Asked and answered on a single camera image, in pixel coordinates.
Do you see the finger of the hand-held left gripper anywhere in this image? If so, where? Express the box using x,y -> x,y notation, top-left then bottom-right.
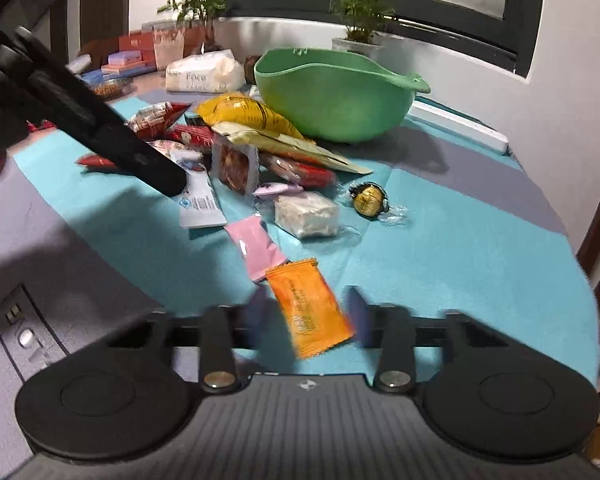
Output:
10,27 -> 188,197

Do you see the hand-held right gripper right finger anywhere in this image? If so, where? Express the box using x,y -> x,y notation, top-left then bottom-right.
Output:
345,285 -> 512,394

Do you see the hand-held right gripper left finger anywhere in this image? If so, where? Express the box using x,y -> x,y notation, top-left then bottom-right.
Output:
105,285 -> 277,394

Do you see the red white-print snack packet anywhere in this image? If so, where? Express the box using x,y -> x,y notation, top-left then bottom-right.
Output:
167,125 -> 216,153

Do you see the orange snack packet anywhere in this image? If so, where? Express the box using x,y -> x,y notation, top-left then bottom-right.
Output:
265,258 -> 356,359

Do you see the white snack packet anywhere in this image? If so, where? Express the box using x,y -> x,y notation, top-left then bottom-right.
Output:
172,150 -> 228,228

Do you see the green plastic bowl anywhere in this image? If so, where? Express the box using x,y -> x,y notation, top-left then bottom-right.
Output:
253,47 -> 431,143

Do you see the thin red snack packet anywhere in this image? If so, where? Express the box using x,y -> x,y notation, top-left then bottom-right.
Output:
76,154 -> 126,172

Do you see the white red patterned packet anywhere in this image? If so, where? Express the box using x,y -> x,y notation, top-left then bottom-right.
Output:
125,101 -> 193,141

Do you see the foil tray of seeds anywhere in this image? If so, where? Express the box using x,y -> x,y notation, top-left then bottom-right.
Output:
87,78 -> 133,99

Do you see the lavender small box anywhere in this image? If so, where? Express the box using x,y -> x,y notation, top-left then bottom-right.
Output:
107,51 -> 148,67

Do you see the pink square packet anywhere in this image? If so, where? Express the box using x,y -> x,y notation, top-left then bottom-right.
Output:
224,213 -> 291,283

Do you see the blue patterned tablecloth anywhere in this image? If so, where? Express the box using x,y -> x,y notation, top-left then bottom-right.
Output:
0,72 -> 600,480

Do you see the clear packet brown food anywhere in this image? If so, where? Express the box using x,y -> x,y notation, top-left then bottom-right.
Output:
211,137 -> 260,196

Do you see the white tissue pack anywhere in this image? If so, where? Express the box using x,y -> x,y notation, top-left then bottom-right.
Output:
165,49 -> 245,93

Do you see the glass cup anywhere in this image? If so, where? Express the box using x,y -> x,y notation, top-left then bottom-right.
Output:
152,27 -> 186,73

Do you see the red box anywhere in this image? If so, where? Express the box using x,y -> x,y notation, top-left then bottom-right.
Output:
119,32 -> 156,54

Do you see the yellow snack packet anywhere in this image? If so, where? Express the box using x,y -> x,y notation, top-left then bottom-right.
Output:
196,94 -> 313,143

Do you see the black gold chocolate ball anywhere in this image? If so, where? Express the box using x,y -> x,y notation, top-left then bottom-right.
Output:
349,182 -> 410,226

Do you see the clear wrapped rice cake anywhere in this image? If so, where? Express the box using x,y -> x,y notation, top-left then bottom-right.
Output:
274,192 -> 361,241

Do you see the lilac small packet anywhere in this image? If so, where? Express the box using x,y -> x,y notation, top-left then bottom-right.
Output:
254,182 -> 305,202

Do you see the beige snack packet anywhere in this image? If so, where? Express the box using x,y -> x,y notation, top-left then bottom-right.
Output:
212,122 -> 373,176

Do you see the red sausage packet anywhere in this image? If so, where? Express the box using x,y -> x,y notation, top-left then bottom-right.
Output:
260,152 -> 338,188

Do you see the white power strip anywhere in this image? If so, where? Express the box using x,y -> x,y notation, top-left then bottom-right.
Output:
407,100 -> 509,155

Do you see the potted plant white pot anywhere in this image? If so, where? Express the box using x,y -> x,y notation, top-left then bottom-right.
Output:
330,0 -> 412,61

